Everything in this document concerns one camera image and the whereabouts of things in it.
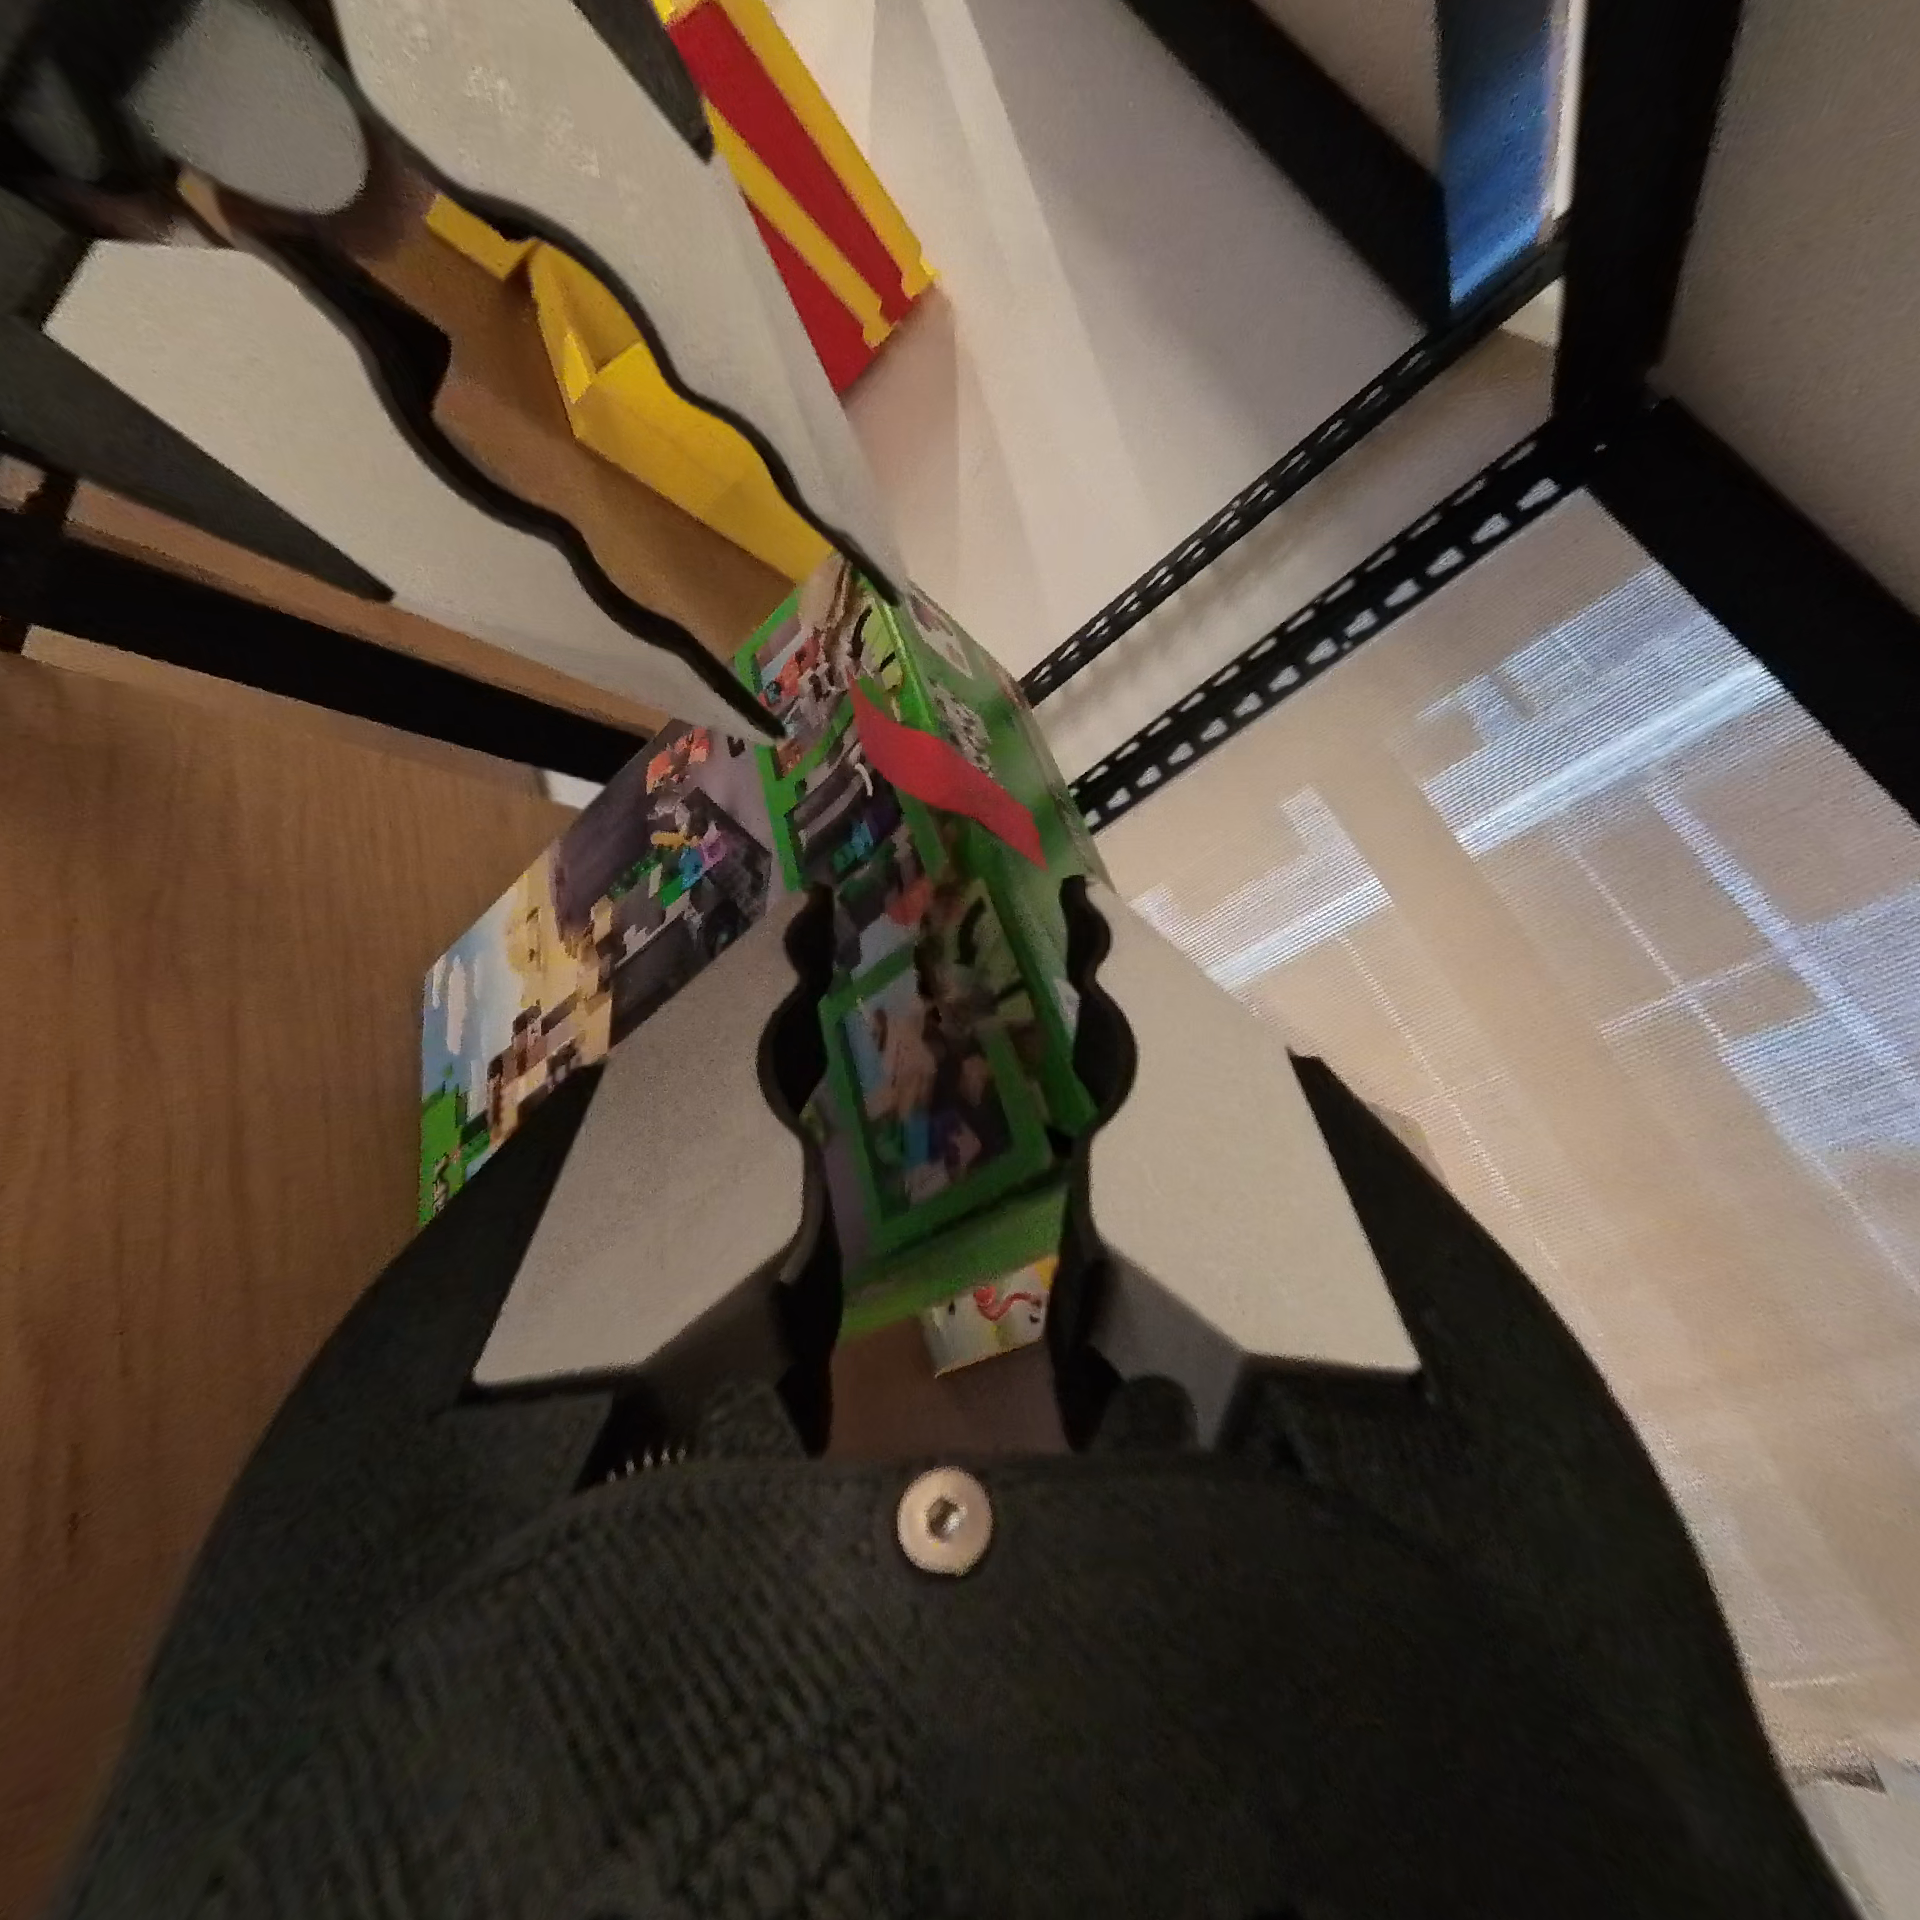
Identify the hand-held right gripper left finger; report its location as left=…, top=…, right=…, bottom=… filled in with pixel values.
left=469, top=888, right=845, bottom=1450

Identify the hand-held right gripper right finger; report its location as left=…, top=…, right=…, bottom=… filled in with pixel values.
left=1059, top=880, right=1422, bottom=1438

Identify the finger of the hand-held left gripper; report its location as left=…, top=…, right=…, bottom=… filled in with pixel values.
left=323, top=0, right=904, bottom=600
left=40, top=238, right=783, bottom=748

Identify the red tape strip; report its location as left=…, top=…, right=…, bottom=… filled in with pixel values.
left=848, top=675, right=1048, bottom=869

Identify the wooden desk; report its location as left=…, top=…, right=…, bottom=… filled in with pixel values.
left=0, top=652, right=1052, bottom=1906

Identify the stack of yellow red bins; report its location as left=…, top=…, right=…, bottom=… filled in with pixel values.
left=668, top=0, right=940, bottom=395

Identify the yellow plastic bin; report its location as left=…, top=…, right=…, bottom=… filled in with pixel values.
left=428, top=195, right=836, bottom=589
left=727, top=0, right=940, bottom=349

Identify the yellow toy box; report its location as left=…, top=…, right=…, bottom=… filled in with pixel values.
left=920, top=1258, right=1059, bottom=1376

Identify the black metal shelf rack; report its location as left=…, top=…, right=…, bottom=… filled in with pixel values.
left=0, top=0, right=1920, bottom=840

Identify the white shelf board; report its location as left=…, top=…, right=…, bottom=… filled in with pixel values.
left=1650, top=0, right=1920, bottom=530

